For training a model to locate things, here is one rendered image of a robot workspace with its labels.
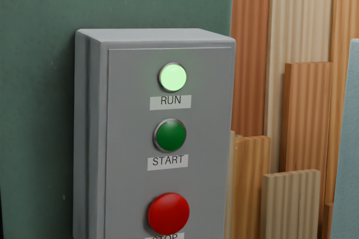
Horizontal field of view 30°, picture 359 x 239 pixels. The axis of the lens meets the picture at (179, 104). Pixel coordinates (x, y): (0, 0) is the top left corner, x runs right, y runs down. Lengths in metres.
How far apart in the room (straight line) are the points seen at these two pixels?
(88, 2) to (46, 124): 0.09
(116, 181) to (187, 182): 0.05
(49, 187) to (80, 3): 0.14
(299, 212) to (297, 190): 0.07
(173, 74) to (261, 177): 1.61
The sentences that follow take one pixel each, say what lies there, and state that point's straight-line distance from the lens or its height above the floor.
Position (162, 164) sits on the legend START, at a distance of 0.46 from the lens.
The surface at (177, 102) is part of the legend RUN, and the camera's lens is 0.45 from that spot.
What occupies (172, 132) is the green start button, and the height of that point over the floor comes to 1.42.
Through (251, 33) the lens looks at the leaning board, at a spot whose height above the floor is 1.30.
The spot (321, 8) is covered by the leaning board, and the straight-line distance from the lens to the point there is 2.24.
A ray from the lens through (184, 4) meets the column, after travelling 0.51.
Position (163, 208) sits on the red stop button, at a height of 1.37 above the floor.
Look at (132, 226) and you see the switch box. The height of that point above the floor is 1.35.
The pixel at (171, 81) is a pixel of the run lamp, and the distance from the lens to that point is 0.44.
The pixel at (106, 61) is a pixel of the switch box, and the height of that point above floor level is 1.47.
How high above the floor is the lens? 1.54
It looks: 13 degrees down
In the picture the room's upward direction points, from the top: 3 degrees clockwise
